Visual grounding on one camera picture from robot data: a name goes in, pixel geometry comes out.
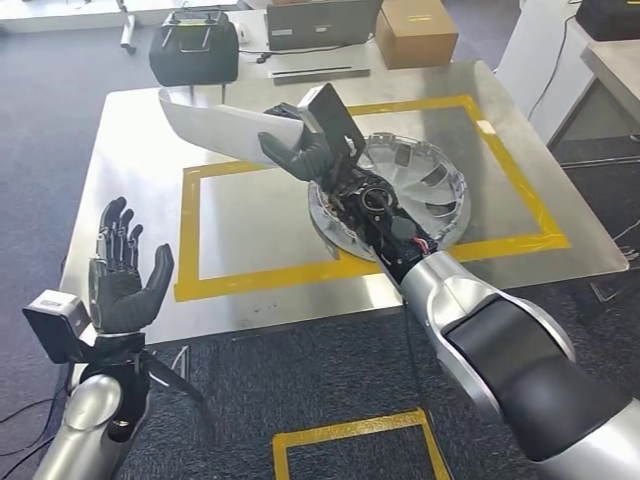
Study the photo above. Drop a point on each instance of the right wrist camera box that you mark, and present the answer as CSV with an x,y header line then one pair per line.
x,y
330,116

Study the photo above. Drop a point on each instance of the grey laptop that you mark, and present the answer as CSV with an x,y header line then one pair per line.
x,y
320,26

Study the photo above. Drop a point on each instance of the white desk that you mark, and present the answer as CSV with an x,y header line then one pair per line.
x,y
75,13

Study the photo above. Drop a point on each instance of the yellow floor tape square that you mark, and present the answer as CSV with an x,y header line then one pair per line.
x,y
350,427

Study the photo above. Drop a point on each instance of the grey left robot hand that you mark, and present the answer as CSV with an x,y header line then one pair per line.
x,y
122,298

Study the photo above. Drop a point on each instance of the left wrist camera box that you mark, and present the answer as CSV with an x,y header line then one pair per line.
x,y
52,324

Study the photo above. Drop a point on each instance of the silver wheel hubcap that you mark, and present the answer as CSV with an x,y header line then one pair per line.
x,y
425,192

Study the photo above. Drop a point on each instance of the steel table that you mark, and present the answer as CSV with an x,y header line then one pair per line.
x,y
615,66

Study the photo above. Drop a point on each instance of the yellow tape on workbench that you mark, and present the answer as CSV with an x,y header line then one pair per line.
x,y
189,232

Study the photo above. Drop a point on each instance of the black carrying case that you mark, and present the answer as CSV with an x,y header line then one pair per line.
x,y
195,60

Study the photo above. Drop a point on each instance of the steel workbench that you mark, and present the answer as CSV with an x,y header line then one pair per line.
x,y
250,218

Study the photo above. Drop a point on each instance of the brown cardboard box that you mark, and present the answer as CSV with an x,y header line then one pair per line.
x,y
415,40

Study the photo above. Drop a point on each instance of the black device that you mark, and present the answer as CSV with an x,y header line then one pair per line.
x,y
610,20

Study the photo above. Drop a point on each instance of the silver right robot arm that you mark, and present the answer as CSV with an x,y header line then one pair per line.
x,y
500,344

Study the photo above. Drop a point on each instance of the silver metal bar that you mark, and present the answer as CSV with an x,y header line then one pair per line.
x,y
320,74

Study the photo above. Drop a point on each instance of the white curved plastic part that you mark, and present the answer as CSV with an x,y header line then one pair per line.
x,y
220,129

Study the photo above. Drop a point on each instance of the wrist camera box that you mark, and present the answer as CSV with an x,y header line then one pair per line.
x,y
52,324
330,116

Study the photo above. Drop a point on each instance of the white partition panel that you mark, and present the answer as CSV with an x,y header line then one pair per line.
x,y
530,60

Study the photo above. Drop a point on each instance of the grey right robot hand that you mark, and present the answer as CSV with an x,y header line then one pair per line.
x,y
310,166

